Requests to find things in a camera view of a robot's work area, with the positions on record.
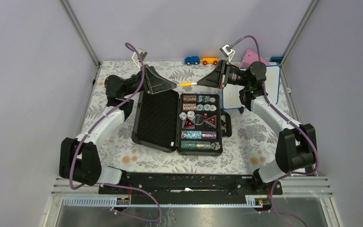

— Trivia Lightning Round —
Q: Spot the red triangle all-in marker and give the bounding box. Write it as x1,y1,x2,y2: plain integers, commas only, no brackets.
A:
182,118,196,129

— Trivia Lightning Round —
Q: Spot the floral table cloth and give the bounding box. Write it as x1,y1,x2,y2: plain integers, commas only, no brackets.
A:
82,61,290,175

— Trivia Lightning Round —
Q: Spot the blue block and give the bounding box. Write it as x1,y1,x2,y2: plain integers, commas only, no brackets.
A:
269,56,283,64

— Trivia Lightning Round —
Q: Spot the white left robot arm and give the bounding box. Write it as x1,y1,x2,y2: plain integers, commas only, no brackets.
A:
59,65,177,194

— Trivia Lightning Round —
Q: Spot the clear dealer button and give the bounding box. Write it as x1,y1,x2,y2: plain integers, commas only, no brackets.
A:
194,114,205,125

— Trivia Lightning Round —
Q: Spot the black poker chip case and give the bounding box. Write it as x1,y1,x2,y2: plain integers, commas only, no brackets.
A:
131,90,232,156

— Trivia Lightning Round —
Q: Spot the blue framed whiteboard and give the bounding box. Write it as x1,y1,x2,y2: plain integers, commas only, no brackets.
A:
222,64,281,110

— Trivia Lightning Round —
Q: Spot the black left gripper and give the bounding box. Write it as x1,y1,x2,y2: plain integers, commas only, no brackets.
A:
123,65,177,97

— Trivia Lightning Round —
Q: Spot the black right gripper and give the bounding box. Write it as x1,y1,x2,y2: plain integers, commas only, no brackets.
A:
197,61,250,90

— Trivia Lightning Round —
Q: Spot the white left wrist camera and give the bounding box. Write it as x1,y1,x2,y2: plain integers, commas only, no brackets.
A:
132,48,147,66

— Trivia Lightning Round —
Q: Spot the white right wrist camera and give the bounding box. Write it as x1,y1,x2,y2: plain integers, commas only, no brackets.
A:
220,44,235,62

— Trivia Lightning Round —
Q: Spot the blue toy car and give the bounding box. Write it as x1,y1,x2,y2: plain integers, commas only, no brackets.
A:
184,56,200,65

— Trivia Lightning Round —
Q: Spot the orange toy car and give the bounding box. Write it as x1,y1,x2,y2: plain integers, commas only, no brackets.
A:
200,57,220,65

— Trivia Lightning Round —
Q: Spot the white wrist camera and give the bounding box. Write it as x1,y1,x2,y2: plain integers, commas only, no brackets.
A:
220,44,235,62
132,48,147,66

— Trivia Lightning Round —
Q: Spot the pink box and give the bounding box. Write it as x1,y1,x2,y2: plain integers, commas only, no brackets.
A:
240,50,259,69

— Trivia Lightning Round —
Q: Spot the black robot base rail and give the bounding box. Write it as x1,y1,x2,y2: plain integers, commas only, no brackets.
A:
98,172,283,205

